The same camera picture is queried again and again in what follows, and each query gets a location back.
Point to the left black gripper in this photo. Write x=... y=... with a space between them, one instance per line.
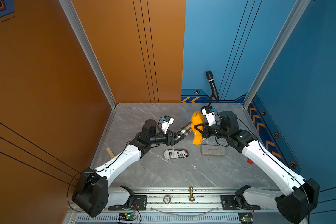
x=170 y=140

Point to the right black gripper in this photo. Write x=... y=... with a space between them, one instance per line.
x=205 y=131

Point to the plaid eyeglass case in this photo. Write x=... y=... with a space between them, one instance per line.
x=187 y=127

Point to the orange fluffy cloth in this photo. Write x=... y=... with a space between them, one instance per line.
x=197 y=118

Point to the newspaper print eyeglass case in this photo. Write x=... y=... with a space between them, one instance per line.
x=172 y=154

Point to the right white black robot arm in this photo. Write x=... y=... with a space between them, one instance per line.
x=296 y=196

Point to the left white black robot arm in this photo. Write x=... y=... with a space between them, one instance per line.
x=92 y=193

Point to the grey rectangular eyeglass case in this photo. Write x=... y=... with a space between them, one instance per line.
x=213 y=150

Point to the black microphone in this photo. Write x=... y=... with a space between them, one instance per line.
x=211 y=81

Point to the brass chess piece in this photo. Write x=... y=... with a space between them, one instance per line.
x=191 y=196

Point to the wooden stick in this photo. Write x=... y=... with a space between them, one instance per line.
x=110 y=153

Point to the left green circuit board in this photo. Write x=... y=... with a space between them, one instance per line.
x=125 y=217

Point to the green circuit board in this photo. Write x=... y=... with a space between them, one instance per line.
x=245 y=218
x=125 y=217

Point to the right green circuit board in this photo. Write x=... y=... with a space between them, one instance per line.
x=245 y=218

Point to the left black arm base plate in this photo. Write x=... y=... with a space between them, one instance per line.
x=139 y=200

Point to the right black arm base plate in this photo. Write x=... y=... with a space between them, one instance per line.
x=228 y=203

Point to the aluminium front rail frame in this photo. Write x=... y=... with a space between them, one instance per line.
x=206 y=209

